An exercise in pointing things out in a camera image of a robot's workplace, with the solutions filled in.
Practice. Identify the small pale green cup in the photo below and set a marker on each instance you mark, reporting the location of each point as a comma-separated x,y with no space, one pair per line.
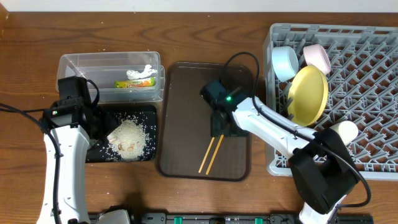
346,130

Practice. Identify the grey dishwasher rack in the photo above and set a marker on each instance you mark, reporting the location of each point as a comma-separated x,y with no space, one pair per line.
362,86

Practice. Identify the black plastic waste tray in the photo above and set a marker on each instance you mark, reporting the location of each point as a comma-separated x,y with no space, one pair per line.
147,115

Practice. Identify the pile of white rice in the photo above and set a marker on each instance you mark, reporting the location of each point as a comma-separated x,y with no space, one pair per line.
131,140

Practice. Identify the clear plastic waste bin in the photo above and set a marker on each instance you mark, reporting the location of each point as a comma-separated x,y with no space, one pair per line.
105,68

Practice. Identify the green snack wrapper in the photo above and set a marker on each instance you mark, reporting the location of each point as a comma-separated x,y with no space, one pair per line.
139,83

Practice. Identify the light blue bowl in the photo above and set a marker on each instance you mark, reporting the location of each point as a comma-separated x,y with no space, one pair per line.
284,62

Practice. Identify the brown plastic serving tray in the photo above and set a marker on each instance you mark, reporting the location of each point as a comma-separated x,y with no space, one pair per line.
186,125

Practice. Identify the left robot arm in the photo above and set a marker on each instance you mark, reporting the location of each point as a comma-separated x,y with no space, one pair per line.
66,148

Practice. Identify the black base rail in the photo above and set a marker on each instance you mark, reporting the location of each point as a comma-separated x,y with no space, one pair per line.
154,218

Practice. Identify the white bowl with rice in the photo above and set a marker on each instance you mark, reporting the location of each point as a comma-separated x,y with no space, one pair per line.
316,55

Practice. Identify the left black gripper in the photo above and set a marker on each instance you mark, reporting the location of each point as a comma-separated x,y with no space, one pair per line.
110,121

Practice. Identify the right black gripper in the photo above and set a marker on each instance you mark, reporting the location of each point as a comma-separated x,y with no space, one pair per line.
219,125

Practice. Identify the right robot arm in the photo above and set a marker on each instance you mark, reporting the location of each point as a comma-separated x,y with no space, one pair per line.
323,170

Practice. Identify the white tissue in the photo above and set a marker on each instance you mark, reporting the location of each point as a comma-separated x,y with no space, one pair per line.
135,75

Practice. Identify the wooden chopstick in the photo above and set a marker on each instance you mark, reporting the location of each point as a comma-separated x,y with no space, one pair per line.
206,155
215,154

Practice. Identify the yellow round plate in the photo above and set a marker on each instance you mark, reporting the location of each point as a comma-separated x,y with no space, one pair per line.
309,94

